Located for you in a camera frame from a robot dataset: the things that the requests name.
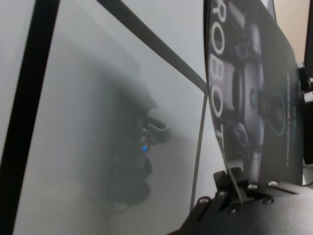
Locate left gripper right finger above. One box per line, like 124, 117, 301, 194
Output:
230, 166, 249, 194

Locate black robot poster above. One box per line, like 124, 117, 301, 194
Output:
203, 0, 305, 204

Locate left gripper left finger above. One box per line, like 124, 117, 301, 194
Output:
213, 170, 233, 196

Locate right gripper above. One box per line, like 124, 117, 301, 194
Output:
297, 62, 313, 165

